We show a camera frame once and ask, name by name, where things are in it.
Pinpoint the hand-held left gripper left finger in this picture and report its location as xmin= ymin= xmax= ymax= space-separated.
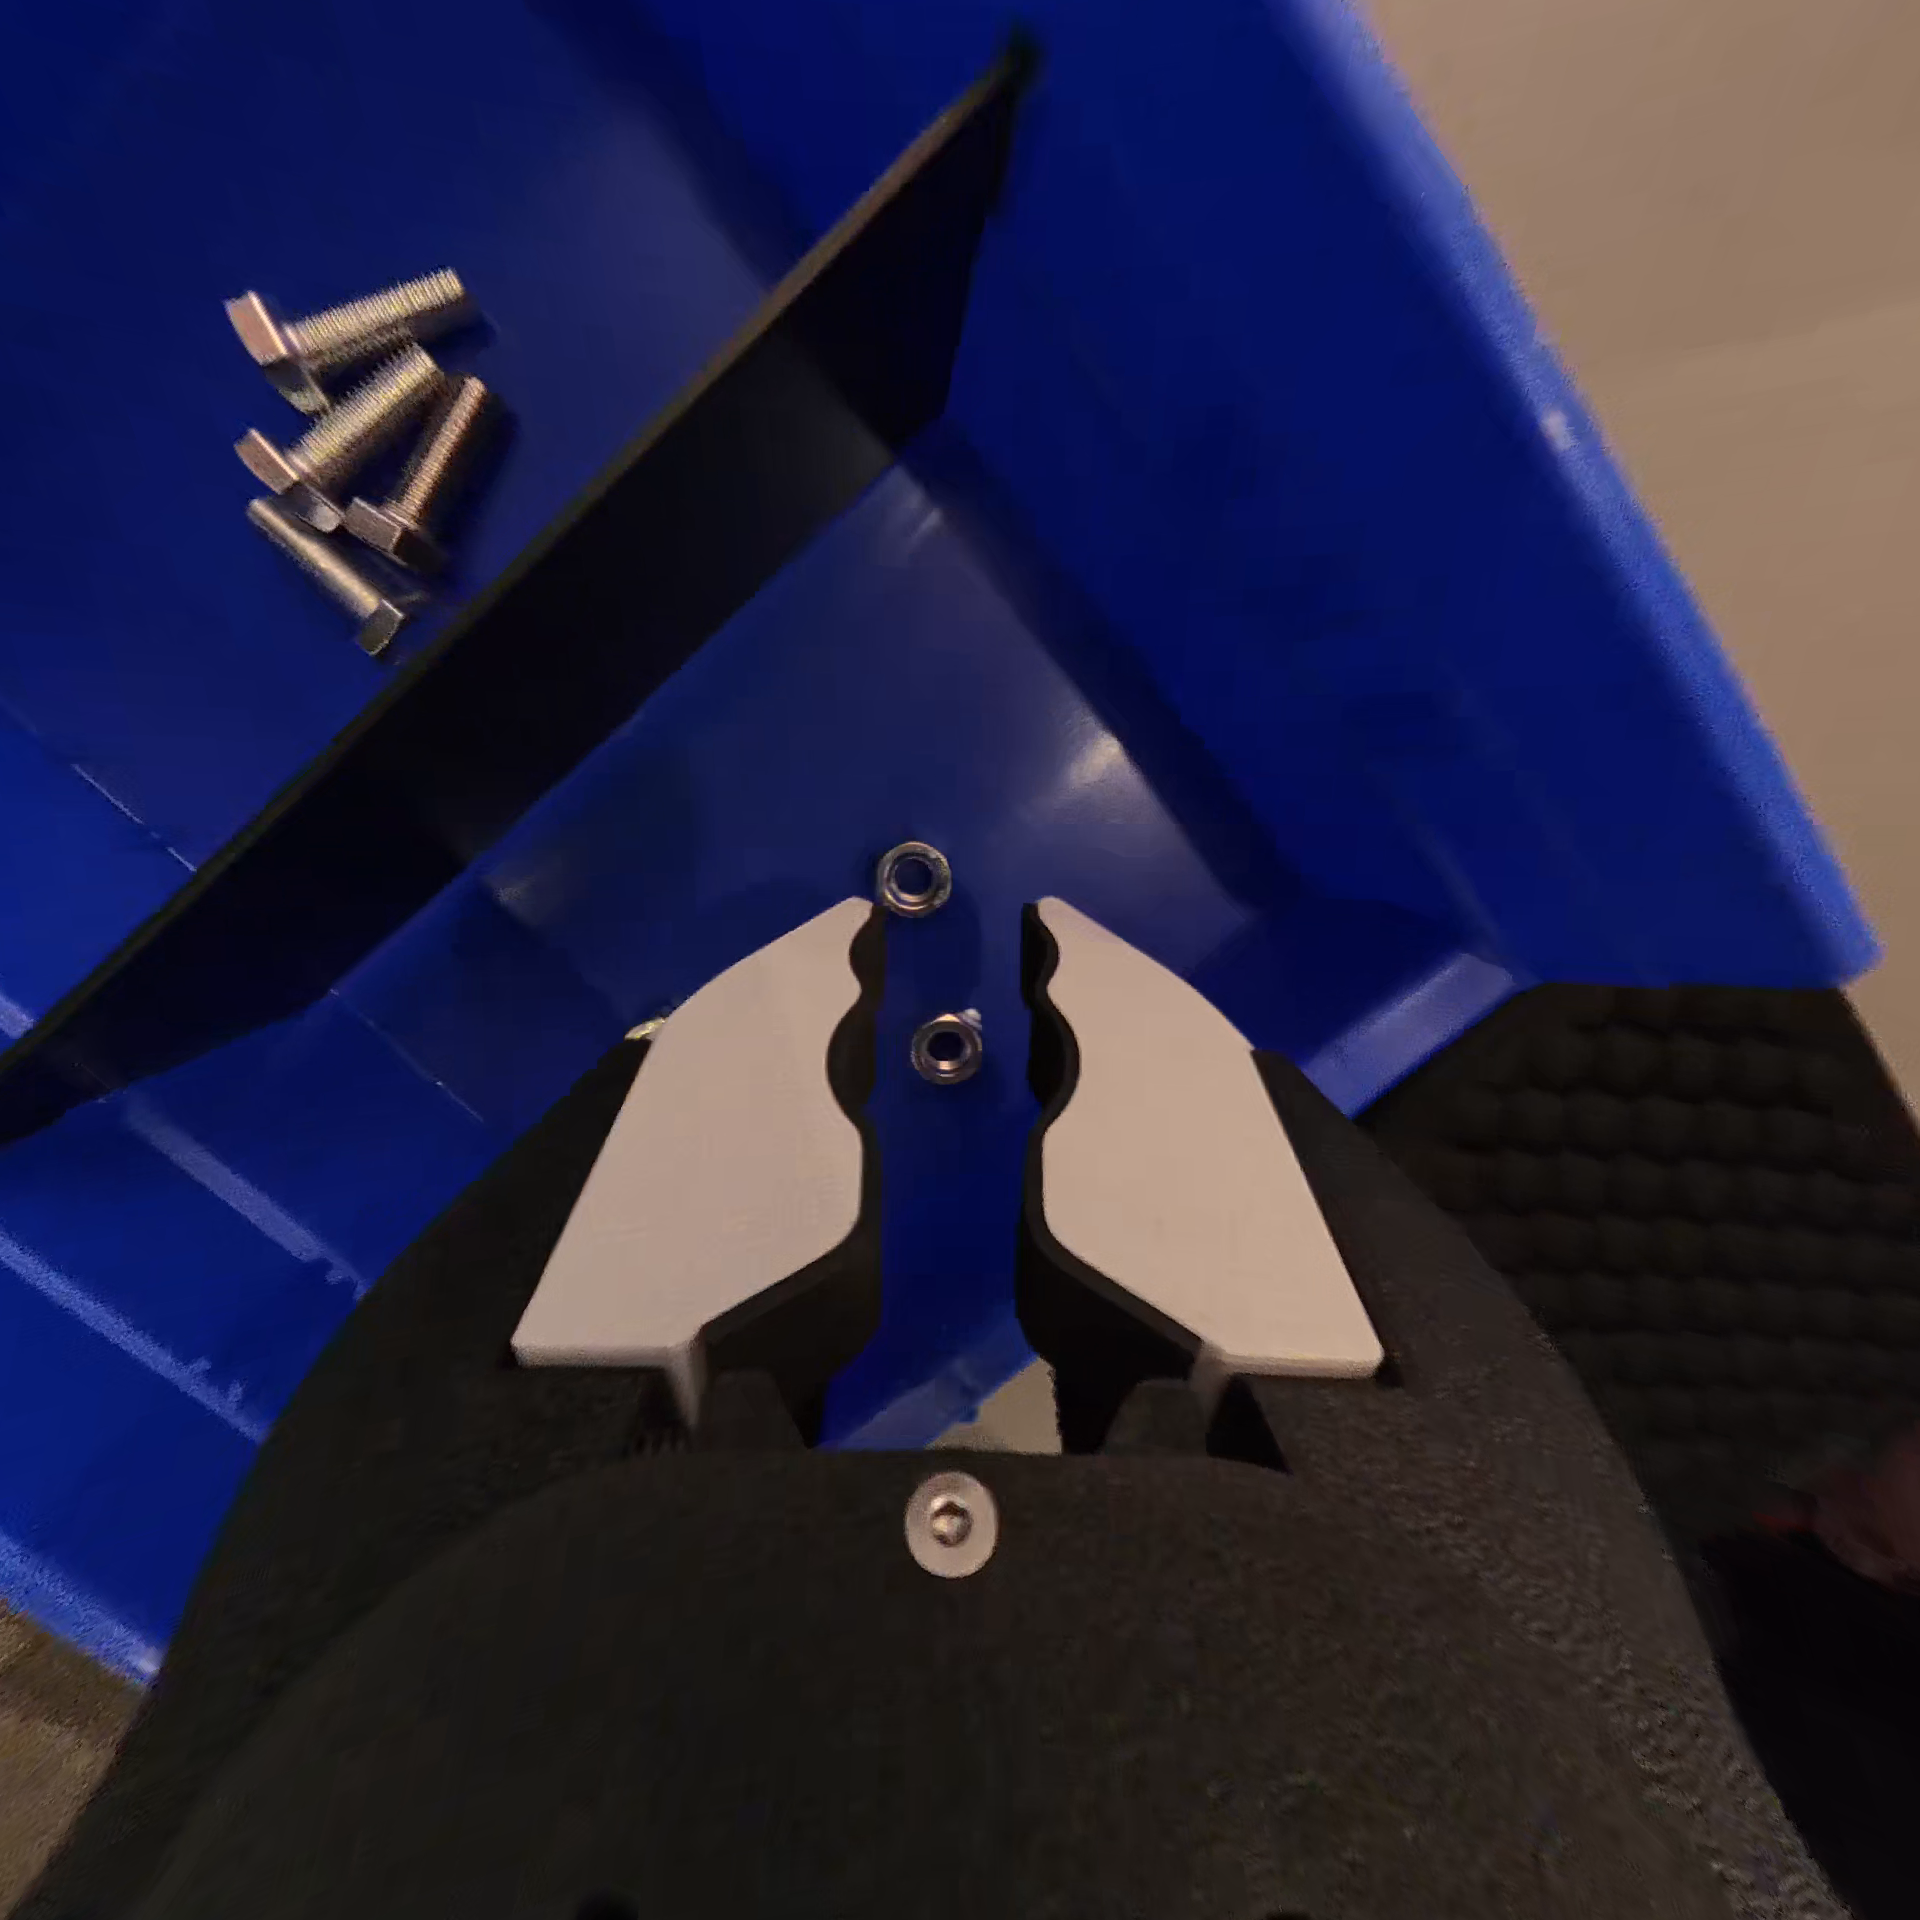
xmin=509 ymin=895 xmax=889 ymax=1450

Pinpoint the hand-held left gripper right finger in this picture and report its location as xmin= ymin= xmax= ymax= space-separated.
xmin=1015 ymin=895 xmax=1388 ymax=1454

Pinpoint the blue plastic bin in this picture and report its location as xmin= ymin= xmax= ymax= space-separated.
xmin=0 ymin=0 xmax=1884 ymax=1688

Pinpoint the black armrest pad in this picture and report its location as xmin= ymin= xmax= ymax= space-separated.
xmin=1359 ymin=983 xmax=1920 ymax=1578

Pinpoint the black bin divider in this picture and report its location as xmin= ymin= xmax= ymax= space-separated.
xmin=0 ymin=29 xmax=1044 ymax=1149

